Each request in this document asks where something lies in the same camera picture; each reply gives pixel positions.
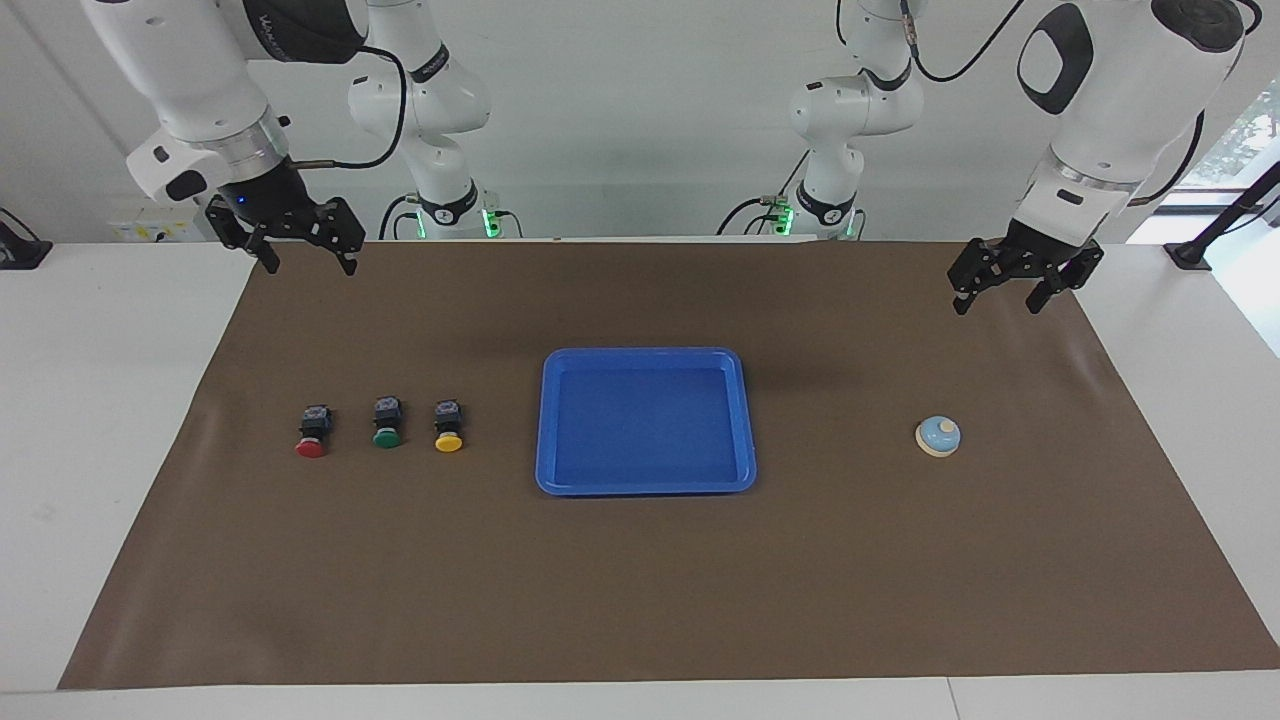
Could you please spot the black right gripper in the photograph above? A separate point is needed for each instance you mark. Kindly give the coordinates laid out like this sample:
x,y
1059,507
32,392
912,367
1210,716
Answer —
x,y
270,205

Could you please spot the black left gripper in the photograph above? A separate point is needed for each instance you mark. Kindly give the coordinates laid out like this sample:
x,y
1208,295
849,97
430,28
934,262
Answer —
x,y
1040,252

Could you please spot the light blue call bell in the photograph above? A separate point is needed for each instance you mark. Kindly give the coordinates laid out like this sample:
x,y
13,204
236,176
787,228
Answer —
x,y
938,436

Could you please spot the red push button switch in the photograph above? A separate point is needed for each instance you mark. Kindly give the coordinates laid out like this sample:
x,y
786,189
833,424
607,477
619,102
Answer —
x,y
312,445

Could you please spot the green push button switch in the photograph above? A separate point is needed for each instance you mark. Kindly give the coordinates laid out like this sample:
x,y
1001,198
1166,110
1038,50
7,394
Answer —
x,y
387,435

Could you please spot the yellow push button switch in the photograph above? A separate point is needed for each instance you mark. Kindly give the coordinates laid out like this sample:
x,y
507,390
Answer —
x,y
449,440

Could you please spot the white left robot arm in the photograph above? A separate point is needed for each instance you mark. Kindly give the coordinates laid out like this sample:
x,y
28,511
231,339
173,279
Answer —
x,y
1120,110

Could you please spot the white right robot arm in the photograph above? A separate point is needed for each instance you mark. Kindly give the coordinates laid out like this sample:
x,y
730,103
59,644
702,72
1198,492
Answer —
x,y
190,70

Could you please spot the blue plastic tray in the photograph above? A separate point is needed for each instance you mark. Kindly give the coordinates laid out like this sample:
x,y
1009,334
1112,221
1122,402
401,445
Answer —
x,y
645,420

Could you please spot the black stand with clamp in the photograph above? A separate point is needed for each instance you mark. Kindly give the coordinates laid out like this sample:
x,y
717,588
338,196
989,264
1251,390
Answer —
x,y
1190,255

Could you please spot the bright window pane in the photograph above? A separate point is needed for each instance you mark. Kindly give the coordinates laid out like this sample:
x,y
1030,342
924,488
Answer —
x,y
1250,140

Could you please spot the small black table clamp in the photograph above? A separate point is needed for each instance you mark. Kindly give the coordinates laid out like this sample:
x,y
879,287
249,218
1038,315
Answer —
x,y
20,252

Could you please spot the brown table mat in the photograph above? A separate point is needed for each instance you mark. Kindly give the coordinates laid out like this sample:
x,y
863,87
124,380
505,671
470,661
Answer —
x,y
640,590

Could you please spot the white wall outlet box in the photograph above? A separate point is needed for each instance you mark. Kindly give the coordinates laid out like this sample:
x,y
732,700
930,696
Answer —
x,y
150,230

